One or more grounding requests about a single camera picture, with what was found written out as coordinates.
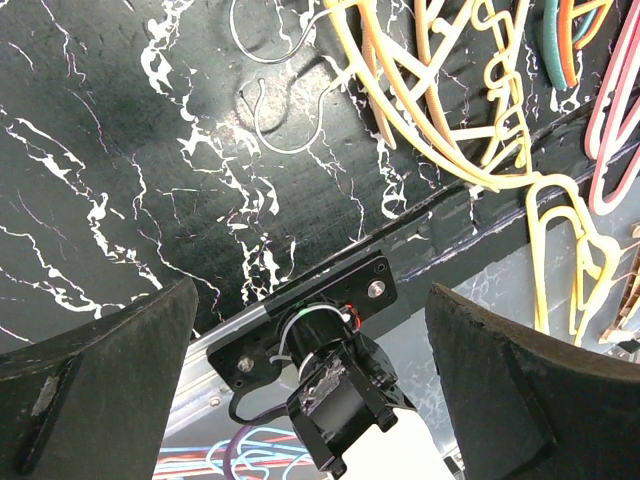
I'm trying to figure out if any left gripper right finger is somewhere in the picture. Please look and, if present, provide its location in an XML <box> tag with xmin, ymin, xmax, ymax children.
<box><xmin>425</xmin><ymin>284</ymin><xmax>639</xmax><ymax>479</ymax></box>

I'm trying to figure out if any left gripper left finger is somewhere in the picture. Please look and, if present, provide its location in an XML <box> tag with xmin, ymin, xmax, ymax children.
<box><xmin>1</xmin><ymin>277</ymin><xmax>198</xmax><ymax>479</ymax></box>

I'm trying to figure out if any cream plastic hanger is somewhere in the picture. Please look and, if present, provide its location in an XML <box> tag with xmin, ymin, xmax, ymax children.
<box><xmin>412</xmin><ymin>0</ymin><xmax>501</xmax><ymax>144</ymax></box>

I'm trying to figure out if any orange plastic curved hanger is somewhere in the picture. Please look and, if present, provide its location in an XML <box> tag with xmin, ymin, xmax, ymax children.
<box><xmin>252</xmin><ymin>0</ymin><xmax>461</xmax><ymax>156</ymax></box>

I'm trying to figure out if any yellow plastic hanger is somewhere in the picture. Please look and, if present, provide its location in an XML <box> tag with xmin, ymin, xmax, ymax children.
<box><xmin>525</xmin><ymin>174</ymin><xmax>622</xmax><ymax>347</ymax></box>

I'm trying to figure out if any pink flat plastic hanger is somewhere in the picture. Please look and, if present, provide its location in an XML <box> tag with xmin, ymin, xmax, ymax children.
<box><xmin>584</xmin><ymin>1</ymin><xmax>639</xmax><ymax>216</ymax></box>

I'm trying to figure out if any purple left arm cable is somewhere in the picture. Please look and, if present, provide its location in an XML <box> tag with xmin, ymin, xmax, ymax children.
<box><xmin>224</xmin><ymin>404</ymin><xmax>289</xmax><ymax>480</ymax></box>

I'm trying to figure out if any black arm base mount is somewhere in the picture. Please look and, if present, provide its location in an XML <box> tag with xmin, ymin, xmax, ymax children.
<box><xmin>206</xmin><ymin>252</ymin><xmax>413</xmax><ymax>479</ymax></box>

